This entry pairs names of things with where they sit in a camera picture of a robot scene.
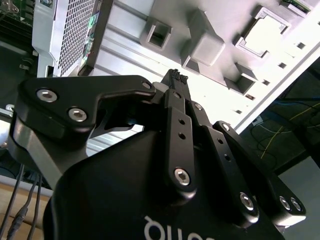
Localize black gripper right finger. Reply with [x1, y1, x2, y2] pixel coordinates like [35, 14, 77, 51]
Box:
[178, 71, 307, 230]

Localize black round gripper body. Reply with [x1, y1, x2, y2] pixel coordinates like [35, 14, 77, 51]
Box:
[42, 129, 286, 240]

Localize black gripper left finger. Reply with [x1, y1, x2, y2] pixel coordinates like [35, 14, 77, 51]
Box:
[9, 68, 199, 203]

